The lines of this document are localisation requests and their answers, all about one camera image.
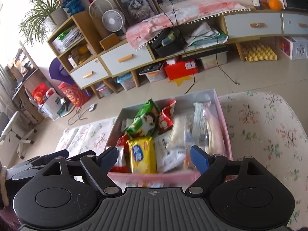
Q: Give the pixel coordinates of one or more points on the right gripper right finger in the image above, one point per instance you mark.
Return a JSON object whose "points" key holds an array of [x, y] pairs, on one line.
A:
{"points": [[210, 168]]}

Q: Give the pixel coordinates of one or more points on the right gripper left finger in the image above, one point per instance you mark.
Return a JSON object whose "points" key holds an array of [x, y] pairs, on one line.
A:
{"points": [[96, 171]]}

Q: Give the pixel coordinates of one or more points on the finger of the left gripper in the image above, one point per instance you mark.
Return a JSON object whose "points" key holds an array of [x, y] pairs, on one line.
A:
{"points": [[89, 152], [61, 153]]}

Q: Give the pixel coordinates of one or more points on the white rice cracker pack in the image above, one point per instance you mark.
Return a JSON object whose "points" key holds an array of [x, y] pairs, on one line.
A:
{"points": [[180, 137], [215, 138]]}

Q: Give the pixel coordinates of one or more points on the red snack bag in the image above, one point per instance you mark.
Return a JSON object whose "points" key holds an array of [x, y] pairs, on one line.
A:
{"points": [[123, 153]]}

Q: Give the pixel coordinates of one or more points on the silver long cracker pack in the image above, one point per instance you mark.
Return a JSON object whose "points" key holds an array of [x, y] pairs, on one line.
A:
{"points": [[200, 131]]}

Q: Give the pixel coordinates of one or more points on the white monkey biscuit pack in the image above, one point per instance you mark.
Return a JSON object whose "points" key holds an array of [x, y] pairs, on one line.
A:
{"points": [[167, 160]]}

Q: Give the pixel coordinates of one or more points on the yellow chip bag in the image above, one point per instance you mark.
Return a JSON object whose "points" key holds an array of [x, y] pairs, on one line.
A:
{"points": [[142, 156]]}

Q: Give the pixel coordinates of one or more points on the green snack bag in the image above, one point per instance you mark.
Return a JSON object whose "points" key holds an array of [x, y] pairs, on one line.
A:
{"points": [[145, 121]]}

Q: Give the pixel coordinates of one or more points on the small red candy packet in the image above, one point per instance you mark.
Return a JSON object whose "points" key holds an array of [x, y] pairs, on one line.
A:
{"points": [[165, 122]]}

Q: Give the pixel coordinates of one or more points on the brown cracker stack pack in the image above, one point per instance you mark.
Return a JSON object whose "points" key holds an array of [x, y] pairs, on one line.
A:
{"points": [[187, 163]]}

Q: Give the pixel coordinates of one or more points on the orange white snack packet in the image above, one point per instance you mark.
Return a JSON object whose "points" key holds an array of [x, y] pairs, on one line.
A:
{"points": [[126, 123]]}

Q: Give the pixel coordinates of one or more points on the red lantern bag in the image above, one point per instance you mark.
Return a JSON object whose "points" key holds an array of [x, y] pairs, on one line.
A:
{"points": [[76, 95]]}

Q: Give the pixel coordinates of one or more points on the floral tablecloth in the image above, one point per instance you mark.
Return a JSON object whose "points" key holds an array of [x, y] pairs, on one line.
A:
{"points": [[259, 124]]}

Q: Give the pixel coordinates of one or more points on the red shoe box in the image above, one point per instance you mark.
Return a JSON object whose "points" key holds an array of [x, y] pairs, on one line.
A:
{"points": [[181, 69]]}

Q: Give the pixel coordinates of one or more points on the wooden TV cabinet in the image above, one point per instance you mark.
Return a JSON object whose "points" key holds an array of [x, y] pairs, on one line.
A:
{"points": [[87, 62]]}

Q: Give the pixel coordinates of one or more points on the yellow egg tray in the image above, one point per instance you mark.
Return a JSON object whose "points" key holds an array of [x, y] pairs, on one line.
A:
{"points": [[255, 51]]}

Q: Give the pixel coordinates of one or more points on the white desk fan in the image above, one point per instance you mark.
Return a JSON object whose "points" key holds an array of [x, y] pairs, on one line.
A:
{"points": [[114, 20]]}

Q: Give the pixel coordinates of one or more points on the potted spider plant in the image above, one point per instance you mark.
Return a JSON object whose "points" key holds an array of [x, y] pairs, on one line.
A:
{"points": [[33, 27]]}

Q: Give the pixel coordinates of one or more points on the pink floral cloth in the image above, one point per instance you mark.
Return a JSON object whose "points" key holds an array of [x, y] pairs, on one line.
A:
{"points": [[141, 33]]}

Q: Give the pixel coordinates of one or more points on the blue Stitch plush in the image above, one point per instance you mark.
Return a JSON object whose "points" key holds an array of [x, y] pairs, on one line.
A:
{"points": [[73, 6]]}

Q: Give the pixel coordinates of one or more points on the cat picture frame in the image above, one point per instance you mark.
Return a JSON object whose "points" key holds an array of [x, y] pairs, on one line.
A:
{"points": [[135, 11]]}

